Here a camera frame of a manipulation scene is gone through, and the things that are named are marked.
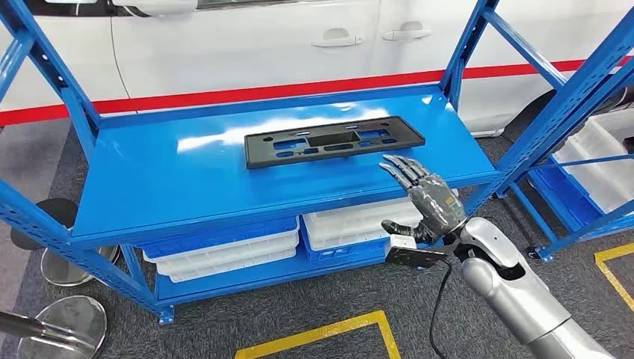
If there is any black plastic plate frame part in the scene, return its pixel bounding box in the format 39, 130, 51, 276
244, 115, 426, 171

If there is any large blue metal shelf rack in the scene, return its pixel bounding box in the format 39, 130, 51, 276
0, 0, 634, 327

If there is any blue wheeled shelf rack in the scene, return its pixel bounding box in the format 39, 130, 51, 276
507, 148, 634, 263

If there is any white plastic bin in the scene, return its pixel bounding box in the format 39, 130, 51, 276
302, 195, 428, 252
142, 230, 301, 284
552, 108, 634, 215

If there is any white car with red stripe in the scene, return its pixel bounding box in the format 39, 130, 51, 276
0, 0, 634, 144

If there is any yellow floor tape square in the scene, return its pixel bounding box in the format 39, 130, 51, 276
594, 242, 634, 313
235, 310, 402, 359

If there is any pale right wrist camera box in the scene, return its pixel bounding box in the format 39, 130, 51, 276
387, 234, 418, 251

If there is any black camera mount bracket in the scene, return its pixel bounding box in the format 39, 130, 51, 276
385, 245, 454, 270

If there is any black camera cable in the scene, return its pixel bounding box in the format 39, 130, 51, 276
428, 260, 454, 359

